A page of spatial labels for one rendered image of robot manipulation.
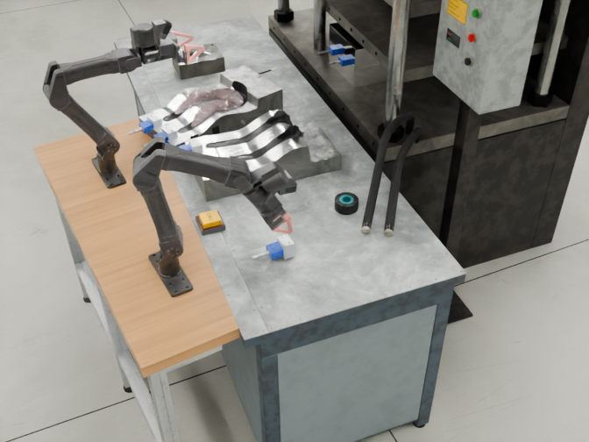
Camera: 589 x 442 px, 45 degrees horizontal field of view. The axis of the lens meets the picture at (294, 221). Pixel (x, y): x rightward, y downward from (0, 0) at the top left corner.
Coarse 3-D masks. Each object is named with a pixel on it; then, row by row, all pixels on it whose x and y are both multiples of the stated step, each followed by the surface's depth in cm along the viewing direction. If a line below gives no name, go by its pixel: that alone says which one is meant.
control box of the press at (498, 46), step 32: (448, 0) 229; (480, 0) 213; (512, 0) 206; (448, 32) 234; (480, 32) 217; (512, 32) 213; (448, 64) 239; (480, 64) 221; (512, 64) 221; (480, 96) 225; (512, 96) 230; (448, 192) 270; (448, 224) 277; (448, 320) 302
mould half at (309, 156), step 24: (264, 120) 256; (312, 120) 267; (240, 144) 251; (264, 144) 248; (288, 144) 242; (312, 144) 255; (288, 168) 244; (312, 168) 248; (336, 168) 252; (216, 192) 239; (240, 192) 242
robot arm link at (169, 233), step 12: (144, 156) 189; (144, 192) 189; (156, 192) 190; (156, 204) 193; (156, 216) 196; (168, 216) 197; (156, 228) 199; (168, 228) 199; (180, 228) 206; (168, 240) 201; (180, 240) 202; (180, 252) 204
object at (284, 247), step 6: (282, 240) 216; (288, 240) 216; (270, 246) 216; (276, 246) 216; (282, 246) 215; (288, 246) 214; (264, 252) 215; (270, 252) 214; (276, 252) 214; (282, 252) 215; (288, 252) 216; (252, 258) 213; (276, 258) 216; (288, 258) 217
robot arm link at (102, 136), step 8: (48, 88) 225; (48, 96) 223; (72, 104) 229; (64, 112) 229; (72, 112) 231; (80, 112) 233; (88, 112) 237; (72, 120) 233; (80, 120) 234; (88, 120) 236; (88, 128) 237; (96, 128) 239; (104, 128) 243; (96, 136) 240; (104, 136) 241; (112, 136) 243; (96, 144) 243; (104, 144) 243
